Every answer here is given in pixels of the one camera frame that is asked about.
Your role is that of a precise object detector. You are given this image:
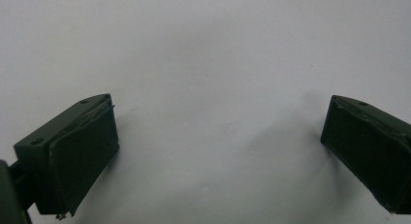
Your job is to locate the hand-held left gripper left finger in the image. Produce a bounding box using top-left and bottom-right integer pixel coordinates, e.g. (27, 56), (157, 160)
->
(13, 93), (120, 219)

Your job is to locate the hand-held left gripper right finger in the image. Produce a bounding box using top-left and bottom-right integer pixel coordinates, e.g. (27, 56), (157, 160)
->
(320, 94), (411, 215)

